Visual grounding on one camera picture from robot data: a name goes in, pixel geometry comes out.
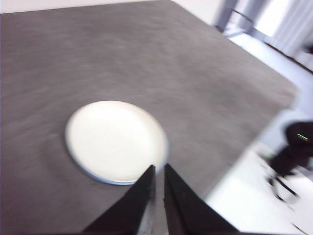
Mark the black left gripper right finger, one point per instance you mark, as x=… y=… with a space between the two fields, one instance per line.
x=188 y=210

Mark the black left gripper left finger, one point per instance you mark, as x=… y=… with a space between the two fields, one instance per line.
x=132 y=210

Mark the pale window curtain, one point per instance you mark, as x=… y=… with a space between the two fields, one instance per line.
x=291 y=22

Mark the white plate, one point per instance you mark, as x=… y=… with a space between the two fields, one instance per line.
x=115 y=139

